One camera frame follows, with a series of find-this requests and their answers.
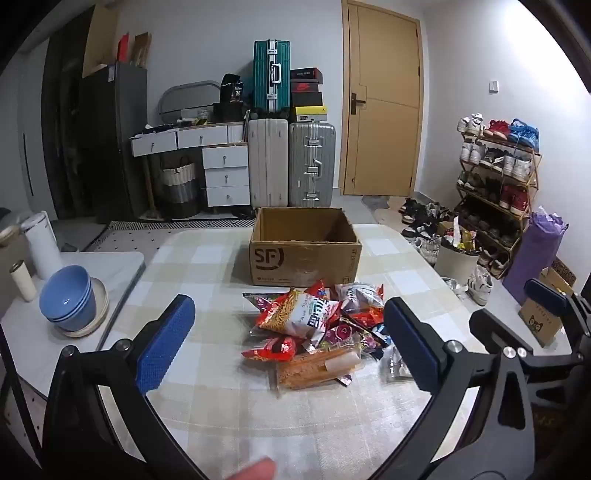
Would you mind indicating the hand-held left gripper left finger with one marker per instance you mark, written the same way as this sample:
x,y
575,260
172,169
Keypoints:
x,y
166,344

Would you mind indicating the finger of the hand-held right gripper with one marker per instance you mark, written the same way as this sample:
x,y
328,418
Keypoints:
x,y
494,327
547,293

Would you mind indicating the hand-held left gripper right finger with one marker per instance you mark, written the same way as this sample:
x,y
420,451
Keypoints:
x,y
411,346

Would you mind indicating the pile of snack packets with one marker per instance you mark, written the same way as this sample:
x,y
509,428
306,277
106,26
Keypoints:
x,y
314,332

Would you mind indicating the brown cardboard box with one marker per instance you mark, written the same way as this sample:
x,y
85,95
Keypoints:
x,y
300,263

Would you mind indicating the person's left hand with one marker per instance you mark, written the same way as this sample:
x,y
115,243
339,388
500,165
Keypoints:
x,y
258,470

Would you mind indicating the cat print cardboard box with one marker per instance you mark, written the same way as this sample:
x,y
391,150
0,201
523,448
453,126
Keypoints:
x,y
540,323

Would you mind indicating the purple bag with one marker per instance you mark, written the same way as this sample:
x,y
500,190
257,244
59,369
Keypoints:
x,y
531,258

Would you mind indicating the white sneakers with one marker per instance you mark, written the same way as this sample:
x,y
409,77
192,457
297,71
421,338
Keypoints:
x,y
480,284

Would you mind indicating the white bin with trash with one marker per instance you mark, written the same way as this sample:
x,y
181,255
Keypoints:
x,y
455,265

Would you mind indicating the beige plate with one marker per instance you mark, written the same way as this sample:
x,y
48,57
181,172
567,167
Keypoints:
x,y
102,304

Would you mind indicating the white side table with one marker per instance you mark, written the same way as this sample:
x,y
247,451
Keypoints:
x,y
115,272

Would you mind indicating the stack of blue bowls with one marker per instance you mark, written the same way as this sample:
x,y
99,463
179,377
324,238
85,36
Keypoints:
x,y
67,297

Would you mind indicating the small brown carton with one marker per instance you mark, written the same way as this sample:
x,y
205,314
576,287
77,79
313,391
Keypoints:
x,y
444,227

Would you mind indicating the patterned floor rug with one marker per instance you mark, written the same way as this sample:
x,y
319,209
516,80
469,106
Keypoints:
x,y
138,233

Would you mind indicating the wooden shoe rack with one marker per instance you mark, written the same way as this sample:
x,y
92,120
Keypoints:
x,y
535,170

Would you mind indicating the pile of floor shoes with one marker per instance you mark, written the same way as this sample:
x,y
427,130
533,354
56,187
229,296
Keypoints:
x,y
422,221

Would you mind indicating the shoe rack with shoes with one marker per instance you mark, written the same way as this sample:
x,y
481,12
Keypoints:
x,y
498,161

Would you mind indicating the grey door mat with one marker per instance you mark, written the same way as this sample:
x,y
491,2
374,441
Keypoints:
x,y
375,202

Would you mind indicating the woven laundry basket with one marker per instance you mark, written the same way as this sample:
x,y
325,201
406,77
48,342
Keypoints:
x,y
180,189

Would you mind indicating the white thermos cup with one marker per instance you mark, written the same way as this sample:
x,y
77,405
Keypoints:
x,y
23,281

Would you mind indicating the white trash can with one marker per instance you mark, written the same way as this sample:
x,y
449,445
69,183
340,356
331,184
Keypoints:
x,y
44,244

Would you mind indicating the white drawer desk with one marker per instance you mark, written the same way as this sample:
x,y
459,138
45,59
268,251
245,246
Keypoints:
x,y
221,177

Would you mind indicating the beige suitcase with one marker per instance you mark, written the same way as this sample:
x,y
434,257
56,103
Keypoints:
x,y
268,161

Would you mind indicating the wooden door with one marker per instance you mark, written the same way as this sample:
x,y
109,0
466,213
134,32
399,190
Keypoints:
x,y
383,138

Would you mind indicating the silver suitcase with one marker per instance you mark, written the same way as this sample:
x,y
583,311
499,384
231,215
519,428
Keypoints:
x,y
311,161

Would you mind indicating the dark grey refrigerator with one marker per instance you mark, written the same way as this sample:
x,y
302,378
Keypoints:
x,y
115,138

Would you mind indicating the plain black bag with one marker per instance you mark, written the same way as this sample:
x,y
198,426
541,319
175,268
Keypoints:
x,y
231,112

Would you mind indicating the grey oval panel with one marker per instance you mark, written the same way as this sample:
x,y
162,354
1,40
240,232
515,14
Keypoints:
x,y
184,99

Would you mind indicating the black printed bag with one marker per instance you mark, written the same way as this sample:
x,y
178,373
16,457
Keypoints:
x,y
232,87

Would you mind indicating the black shoe box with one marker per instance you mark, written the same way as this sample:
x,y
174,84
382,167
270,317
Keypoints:
x,y
305,74
305,99

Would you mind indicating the red shoe box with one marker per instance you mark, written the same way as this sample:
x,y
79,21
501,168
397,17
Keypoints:
x,y
304,86

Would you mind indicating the teal suitcase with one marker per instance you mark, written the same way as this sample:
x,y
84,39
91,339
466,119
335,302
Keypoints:
x,y
265,78

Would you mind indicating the flat cardboard sheet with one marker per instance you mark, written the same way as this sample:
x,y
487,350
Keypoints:
x,y
99,41

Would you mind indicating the white light switch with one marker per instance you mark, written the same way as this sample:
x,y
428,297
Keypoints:
x,y
494,86

